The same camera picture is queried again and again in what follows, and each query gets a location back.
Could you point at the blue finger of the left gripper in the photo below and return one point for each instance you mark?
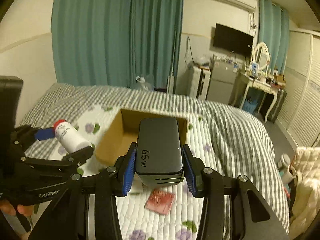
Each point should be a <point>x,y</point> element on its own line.
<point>44,134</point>
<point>78,158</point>

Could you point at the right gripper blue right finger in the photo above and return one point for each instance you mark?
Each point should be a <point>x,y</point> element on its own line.
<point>193,168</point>

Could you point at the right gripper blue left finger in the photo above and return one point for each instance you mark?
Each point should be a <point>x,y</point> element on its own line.
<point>126,171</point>

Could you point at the white bottle red cap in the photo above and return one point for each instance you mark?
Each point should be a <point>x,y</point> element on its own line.
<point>69,137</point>

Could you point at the grey 65W power bank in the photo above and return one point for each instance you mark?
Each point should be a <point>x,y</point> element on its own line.
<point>159,160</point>

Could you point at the pink rose coaster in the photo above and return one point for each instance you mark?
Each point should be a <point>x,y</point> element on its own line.
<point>160,201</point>

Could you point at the person left hand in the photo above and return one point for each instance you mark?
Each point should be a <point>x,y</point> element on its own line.
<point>8,208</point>

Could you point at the brown cardboard box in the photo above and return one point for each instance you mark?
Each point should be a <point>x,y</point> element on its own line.
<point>123,129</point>

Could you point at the white floral quilted mat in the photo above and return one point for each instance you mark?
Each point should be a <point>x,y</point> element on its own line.
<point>137,222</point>

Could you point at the grey checked duvet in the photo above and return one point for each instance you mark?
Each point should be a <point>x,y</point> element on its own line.
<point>227,139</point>

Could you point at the white suitcase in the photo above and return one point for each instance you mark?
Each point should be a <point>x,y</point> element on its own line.
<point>198,82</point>

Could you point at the grey mini fridge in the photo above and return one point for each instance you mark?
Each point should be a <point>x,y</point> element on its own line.
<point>222,80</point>

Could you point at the white dressing table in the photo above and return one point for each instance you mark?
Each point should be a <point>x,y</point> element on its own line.
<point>244,83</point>

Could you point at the white louvred wardrobe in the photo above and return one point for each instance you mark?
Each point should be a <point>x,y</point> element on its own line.
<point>299,116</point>

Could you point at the cream padded jacket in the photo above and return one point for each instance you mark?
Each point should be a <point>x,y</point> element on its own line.
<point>306,203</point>

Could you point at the green curtain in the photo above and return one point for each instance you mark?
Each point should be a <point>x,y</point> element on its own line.
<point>274,32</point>
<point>111,42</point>

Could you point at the round vanity mirror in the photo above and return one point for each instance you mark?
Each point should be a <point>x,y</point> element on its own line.
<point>261,56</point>

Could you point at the black wall television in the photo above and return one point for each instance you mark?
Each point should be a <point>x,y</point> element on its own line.
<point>233,40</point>

